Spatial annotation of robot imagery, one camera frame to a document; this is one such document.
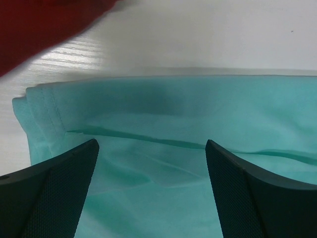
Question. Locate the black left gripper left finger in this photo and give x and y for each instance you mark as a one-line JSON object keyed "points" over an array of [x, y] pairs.
{"points": [[46, 200]]}

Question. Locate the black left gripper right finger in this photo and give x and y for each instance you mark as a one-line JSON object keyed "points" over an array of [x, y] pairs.
{"points": [[253, 202]]}

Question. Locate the teal t shirt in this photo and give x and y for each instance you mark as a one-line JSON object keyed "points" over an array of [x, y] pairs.
{"points": [[151, 178]]}

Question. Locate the red folded t shirt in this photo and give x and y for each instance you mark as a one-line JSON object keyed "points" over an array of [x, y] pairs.
{"points": [[28, 27]]}

